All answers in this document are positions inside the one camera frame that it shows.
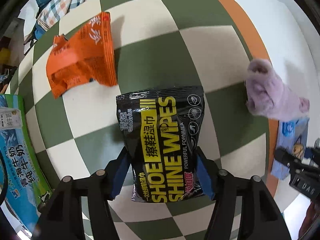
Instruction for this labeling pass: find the black shoe wipes packet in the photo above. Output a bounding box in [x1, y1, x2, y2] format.
[116, 86, 205, 203]

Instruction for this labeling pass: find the green checkered tablecloth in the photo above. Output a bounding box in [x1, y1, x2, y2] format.
[7, 0, 273, 239]

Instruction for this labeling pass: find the green milk carton box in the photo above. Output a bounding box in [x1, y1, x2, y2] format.
[1, 94, 52, 232]

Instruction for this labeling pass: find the purple fuzzy sock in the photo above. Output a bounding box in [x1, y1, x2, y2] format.
[245, 59, 310, 121]

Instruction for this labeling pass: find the blue tissue pack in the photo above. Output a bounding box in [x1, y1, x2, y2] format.
[271, 117, 309, 180]

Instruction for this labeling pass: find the orange wipes packet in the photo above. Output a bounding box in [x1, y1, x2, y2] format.
[46, 12, 118, 99]

